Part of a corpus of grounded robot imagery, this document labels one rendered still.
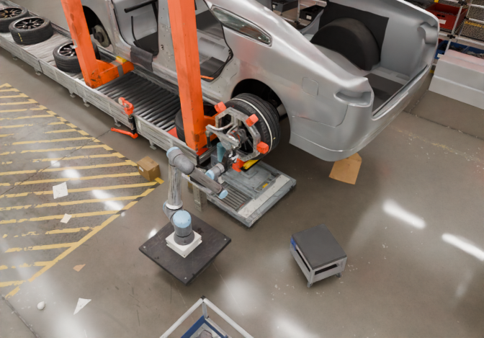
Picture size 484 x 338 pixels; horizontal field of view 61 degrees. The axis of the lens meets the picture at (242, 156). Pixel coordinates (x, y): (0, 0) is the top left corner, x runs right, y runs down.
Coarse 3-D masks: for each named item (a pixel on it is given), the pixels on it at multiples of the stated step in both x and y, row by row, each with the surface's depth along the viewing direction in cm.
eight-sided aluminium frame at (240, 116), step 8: (224, 112) 401; (232, 112) 392; (240, 112) 392; (216, 120) 416; (248, 128) 388; (256, 136) 388; (256, 144) 393; (232, 152) 426; (240, 152) 425; (256, 152) 399
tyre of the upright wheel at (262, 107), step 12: (240, 96) 408; (252, 96) 403; (240, 108) 394; (252, 108) 391; (264, 108) 395; (264, 120) 390; (276, 120) 399; (264, 132) 390; (276, 132) 401; (276, 144) 413
